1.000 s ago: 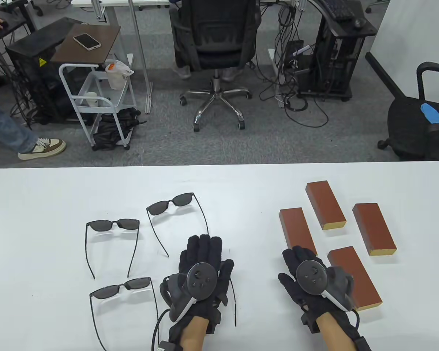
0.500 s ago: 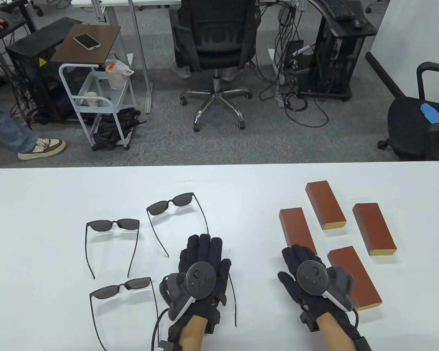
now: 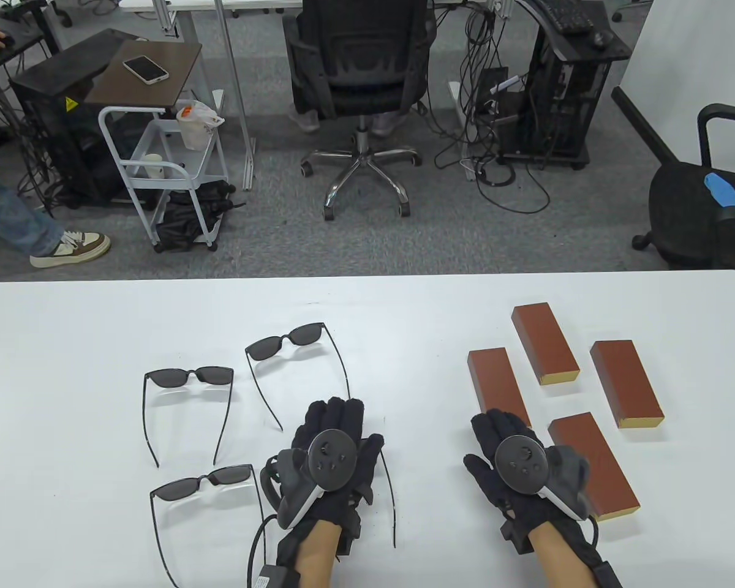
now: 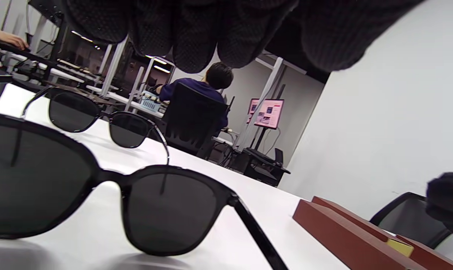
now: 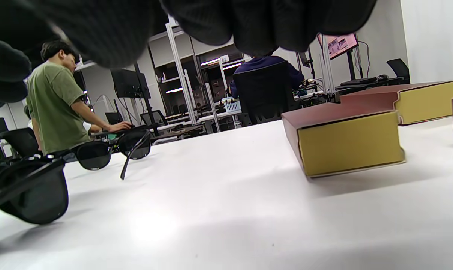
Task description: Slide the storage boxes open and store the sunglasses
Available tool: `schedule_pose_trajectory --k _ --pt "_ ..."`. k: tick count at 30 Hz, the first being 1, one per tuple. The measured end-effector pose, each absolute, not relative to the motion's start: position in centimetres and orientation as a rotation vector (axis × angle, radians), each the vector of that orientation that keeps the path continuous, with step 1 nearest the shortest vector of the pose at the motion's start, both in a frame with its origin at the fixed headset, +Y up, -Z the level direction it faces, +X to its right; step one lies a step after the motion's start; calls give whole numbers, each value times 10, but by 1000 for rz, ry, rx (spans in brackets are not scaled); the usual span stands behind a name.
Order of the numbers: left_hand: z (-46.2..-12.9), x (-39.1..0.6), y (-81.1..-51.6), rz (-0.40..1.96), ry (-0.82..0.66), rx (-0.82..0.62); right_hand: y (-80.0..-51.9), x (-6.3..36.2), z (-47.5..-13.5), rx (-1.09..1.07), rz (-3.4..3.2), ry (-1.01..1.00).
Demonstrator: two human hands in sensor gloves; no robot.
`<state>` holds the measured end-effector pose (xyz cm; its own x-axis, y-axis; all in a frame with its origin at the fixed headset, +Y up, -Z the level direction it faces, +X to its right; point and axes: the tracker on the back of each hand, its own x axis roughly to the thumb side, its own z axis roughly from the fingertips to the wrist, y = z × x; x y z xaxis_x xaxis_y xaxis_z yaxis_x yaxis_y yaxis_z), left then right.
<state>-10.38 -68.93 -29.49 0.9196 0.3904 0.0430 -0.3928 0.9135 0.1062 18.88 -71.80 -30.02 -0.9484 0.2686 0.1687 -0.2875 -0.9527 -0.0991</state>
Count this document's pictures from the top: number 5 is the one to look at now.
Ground black monitor on stand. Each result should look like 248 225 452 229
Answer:
110 62 160 136

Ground white partition panel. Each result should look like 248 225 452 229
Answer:
400 0 453 85

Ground black sunglasses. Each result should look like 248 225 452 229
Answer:
0 156 69 225
63 127 152 180

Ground black keyboard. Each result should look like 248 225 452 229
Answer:
340 77 378 87

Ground white metal frame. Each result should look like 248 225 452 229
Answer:
320 36 336 94
166 17 197 124

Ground person's right hand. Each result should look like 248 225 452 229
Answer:
0 0 378 112

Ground black computer desk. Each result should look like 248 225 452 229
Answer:
335 77 405 98

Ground white plastic basket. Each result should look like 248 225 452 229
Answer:
223 100 242 113

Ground black office chair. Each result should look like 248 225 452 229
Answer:
232 61 302 126
386 58 411 85
0 127 39 158

